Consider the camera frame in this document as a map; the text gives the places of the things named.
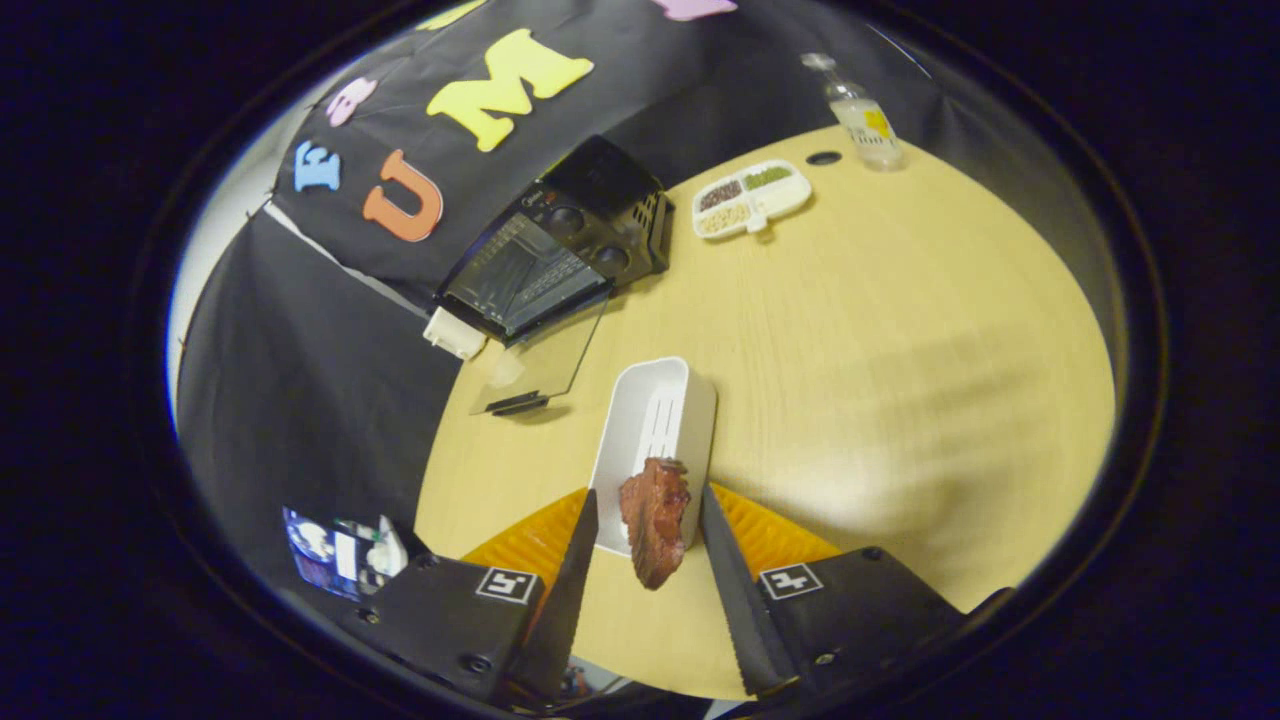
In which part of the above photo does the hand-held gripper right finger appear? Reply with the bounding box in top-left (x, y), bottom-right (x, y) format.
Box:
top-left (699, 483), bottom-right (1013, 701)

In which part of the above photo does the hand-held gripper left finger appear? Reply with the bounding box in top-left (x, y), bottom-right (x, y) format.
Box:
top-left (340, 488), bottom-right (601, 706)

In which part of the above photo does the red meat piece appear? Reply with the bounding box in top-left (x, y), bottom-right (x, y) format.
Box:
top-left (618, 458), bottom-right (693, 591)

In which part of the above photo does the black toaster oven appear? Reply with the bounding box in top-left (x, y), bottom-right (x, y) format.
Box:
top-left (432, 135), bottom-right (673, 417)

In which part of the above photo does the white bread toaster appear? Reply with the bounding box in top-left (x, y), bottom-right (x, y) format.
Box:
top-left (423, 306), bottom-right (488, 361)

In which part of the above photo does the white rectangular tray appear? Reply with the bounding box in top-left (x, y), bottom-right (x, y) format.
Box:
top-left (588, 357), bottom-right (718, 557)

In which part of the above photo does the blue printed packet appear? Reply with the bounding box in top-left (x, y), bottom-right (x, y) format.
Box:
top-left (283, 506), bottom-right (409, 601)

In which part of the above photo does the white divided dish with grains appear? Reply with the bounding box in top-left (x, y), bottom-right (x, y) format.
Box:
top-left (692, 160), bottom-right (813, 241)

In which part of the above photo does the clear glass bottle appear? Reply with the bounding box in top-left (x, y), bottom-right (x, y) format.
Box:
top-left (800, 52), bottom-right (906, 173)

